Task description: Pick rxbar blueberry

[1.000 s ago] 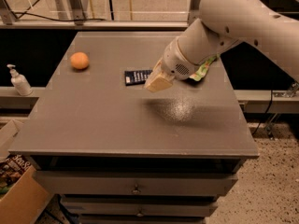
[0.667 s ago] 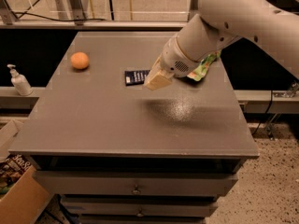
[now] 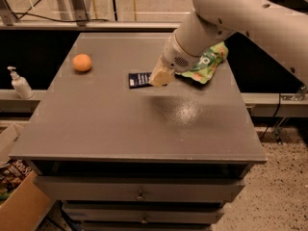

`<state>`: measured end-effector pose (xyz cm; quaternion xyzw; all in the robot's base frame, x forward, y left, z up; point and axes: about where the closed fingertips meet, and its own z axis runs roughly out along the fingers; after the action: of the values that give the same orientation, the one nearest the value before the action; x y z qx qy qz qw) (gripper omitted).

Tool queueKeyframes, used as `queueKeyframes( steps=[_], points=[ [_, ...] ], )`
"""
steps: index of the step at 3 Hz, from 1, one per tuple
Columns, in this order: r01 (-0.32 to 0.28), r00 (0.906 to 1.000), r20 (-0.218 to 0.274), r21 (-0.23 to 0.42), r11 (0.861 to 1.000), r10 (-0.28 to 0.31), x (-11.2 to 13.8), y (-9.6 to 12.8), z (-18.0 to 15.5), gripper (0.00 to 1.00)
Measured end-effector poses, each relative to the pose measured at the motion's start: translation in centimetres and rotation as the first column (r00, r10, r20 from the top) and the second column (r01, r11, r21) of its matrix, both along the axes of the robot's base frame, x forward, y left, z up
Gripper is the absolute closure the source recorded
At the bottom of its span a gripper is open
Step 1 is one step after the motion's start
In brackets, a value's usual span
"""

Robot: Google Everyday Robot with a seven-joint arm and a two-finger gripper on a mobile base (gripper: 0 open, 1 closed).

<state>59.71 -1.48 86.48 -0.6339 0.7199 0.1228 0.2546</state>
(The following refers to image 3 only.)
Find white pump lotion bottle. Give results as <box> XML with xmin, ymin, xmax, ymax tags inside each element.
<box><xmin>8</xmin><ymin>66</ymin><xmax>34</xmax><ymax>99</ymax></box>

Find dark blue rxbar wrapper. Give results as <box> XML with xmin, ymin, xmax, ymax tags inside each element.
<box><xmin>128</xmin><ymin>72</ymin><xmax>151</xmax><ymax>89</ymax></box>

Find green dang snack bag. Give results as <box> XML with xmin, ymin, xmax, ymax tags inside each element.
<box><xmin>177</xmin><ymin>42</ymin><xmax>228</xmax><ymax>85</ymax></box>

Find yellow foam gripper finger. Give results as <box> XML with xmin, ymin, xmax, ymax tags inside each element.
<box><xmin>149</xmin><ymin>58</ymin><xmax>175</xmax><ymax>87</ymax></box>

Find cardboard box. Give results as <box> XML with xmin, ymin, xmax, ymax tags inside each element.
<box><xmin>0</xmin><ymin>124</ymin><xmax>53</xmax><ymax>231</ymax></box>

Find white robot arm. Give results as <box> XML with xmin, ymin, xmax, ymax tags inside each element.
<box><xmin>149</xmin><ymin>0</ymin><xmax>308</xmax><ymax>92</ymax></box>

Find metal railing frame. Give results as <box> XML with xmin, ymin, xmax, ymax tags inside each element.
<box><xmin>0</xmin><ymin>0</ymin><xmax>308</xmax><ymax>34</ymax></box>

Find black cable on ledge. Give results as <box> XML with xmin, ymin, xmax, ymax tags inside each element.
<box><xmin>13</xmin><ymin>12</ymin><xmax>110</xmax><ymax>24</ymax></box>

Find grey drawer cabinet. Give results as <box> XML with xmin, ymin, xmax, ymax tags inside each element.
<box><xmin>12</xmin><ymin>33</ymin><xmax>266</xmax><ymax>231</ymax></box>

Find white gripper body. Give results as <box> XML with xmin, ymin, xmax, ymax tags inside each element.
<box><xmin>162</xmin><ymin>32</ymin><xmax>209</xmax><ymax>72</ymax></box>

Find snack package in box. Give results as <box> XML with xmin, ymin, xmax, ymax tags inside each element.
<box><xmin>0</xmin><ymin>160</ymin><xmax>32</xmax><ymax>203</ymax></box>

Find orange fruit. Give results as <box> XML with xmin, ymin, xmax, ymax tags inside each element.
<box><xmin>72</xmin><ymin>54</ymin><xmax>92</xmax><ymax>72</ymax></box>

